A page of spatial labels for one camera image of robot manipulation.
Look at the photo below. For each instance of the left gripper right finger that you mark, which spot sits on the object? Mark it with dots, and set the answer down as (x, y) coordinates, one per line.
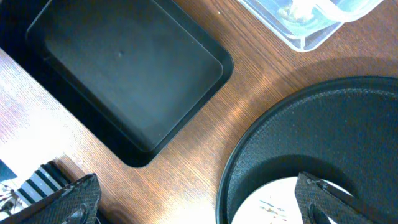
(320, 202)

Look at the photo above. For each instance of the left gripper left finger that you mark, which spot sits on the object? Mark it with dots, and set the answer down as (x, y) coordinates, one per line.
(75, 203)

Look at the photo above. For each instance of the clear plastic waste bin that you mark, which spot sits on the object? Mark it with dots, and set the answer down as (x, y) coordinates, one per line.
(328, 17)

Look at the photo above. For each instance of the grey plate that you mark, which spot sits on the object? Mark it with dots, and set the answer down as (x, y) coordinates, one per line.
(248, 212)

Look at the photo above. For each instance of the food scraps on plate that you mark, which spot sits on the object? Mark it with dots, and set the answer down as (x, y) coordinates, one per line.
(273, 208)

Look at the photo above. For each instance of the round black serving tray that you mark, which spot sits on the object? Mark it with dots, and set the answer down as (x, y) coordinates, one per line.
(342, 130)

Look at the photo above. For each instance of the black rectangular tray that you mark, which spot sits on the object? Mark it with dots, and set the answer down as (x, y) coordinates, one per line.
(133, 72)

